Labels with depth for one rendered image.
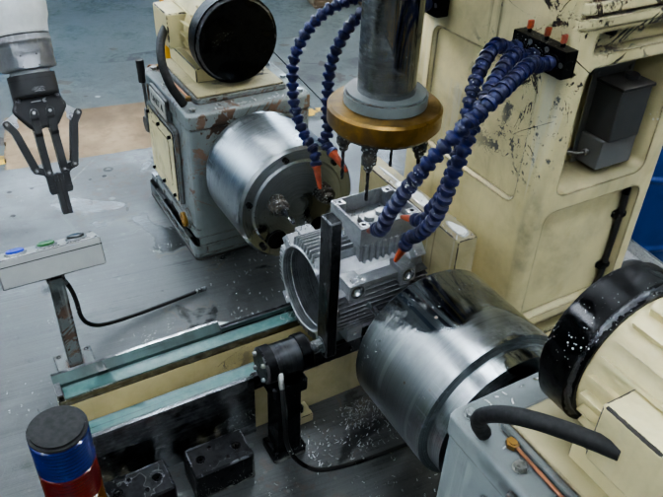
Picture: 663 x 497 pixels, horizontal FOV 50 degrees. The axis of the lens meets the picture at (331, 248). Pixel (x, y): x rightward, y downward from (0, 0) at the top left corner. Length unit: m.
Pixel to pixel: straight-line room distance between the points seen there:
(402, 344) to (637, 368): 0.36
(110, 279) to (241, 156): 0.45
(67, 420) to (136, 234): 1.03
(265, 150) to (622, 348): 0.82
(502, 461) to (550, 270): 0.58
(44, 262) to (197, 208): 0.43
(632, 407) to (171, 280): 1.13
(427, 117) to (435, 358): 0.36
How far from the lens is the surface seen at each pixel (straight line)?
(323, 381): 1.30
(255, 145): 1.38
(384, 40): 1.04
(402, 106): 1.07
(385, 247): 1.20
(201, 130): 1.51
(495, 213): 1.26
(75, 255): 1.29
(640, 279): 0.77
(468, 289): 1.03
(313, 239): 1.19
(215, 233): 1.64
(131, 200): 1.91
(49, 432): 0.79
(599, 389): 0.75
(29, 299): 1.64
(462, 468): 0.90
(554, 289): 1.39
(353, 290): 1.15
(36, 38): 1.27
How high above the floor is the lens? 1.79
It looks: 36 degrees down
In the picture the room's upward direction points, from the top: 3 degrees clockwise
